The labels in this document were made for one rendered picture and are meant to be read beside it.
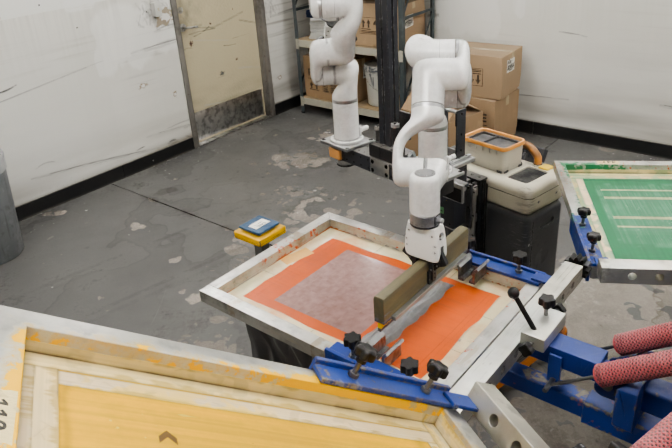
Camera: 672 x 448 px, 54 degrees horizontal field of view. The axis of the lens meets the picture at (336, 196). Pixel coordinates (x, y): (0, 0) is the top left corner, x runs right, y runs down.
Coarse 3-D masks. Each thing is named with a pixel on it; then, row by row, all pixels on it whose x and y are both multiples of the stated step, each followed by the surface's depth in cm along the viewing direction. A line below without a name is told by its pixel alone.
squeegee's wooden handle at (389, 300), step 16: (448, 240) 175; (464, 240) 180; (448, 256) 175; (416, 272) 163; (384, 288) 157; (400, 288) 158; (416, 288) 165; (384, 304) 154; (400, 304) 160; (384, 320) 156
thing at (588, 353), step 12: (564, 336) 152; (552, 348) 149; (564, 348) 148; (576, 348) 148; (588, 348) 148; (600, 348) 147; (564, 360) 148; (576, 360) 146; (588, 360) 144; (600, 360) 144; (576, 372) 147; (588, 372) 145
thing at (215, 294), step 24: (336, 216) 225; (288, 240) 211; (384, 240) 210; (264, 264) 202; (216, 288) 189; (528, 288) 179; (240, 312) 178; (264, 312) 177; (504, 312) 170; (288, 336) 168; (312, 336) 166; (480, 336) 162; (456, 360) 154
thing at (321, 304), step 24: (264, 288) 193; (288, 288) 193; (312, 288) 192; (336, 288) 191; (288, 312) 182; (312, 312) 181; (336, 312) 180; (360, 312) 180; (336, 336) 171; (408, 336) 169; (432, 336) 168; (456, 336) 168
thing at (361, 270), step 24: (336, 240) 217; (312, 264) 204; (336, 264) 203; (360, 264) 202; (384, 264) 201; (408, 264) 200; (360, 288) 190; (456, 288) 187; (432, 312) 178; (456, 312) 177; (480, 312) 176
